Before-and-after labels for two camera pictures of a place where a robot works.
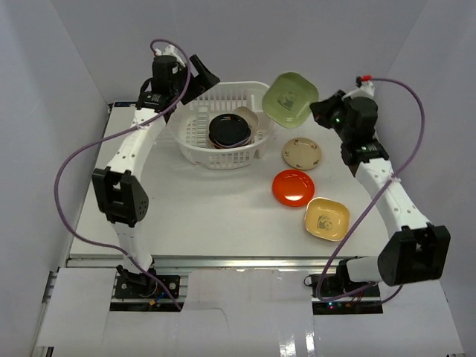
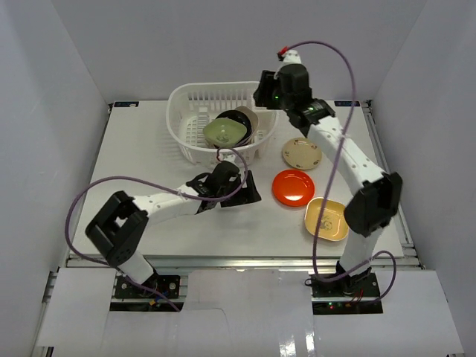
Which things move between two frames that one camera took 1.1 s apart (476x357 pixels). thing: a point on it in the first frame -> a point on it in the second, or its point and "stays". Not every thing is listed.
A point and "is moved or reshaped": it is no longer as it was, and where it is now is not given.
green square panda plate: x=287 y=99 is moved or reshaped
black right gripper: x=323 y=111 -> x=263 y=96
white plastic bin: x=192 y=120 stays
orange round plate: x=293 y=188 stays
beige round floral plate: x=302 y=153 stays
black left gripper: x=197 y=79 -> x=234 y=192
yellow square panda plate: x=326 y=219 stays
